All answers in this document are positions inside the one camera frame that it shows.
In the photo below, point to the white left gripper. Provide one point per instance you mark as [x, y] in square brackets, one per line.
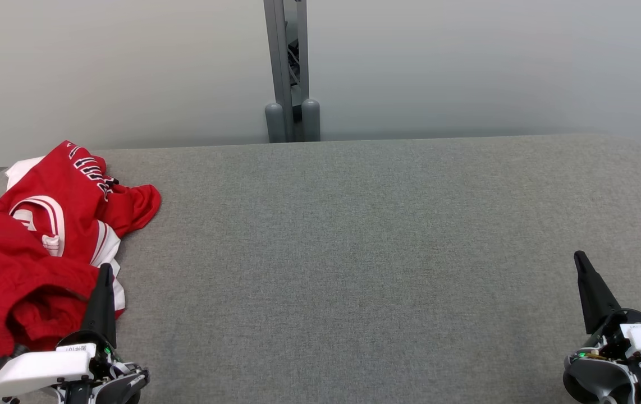
[40, 367]

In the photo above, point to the red basketball jersey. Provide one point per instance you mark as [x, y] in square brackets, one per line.
[73, 191]

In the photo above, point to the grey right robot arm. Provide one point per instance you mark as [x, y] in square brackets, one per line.
[595, 379]

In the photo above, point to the grey metal frame post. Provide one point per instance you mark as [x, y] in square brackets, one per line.
[280, 56]

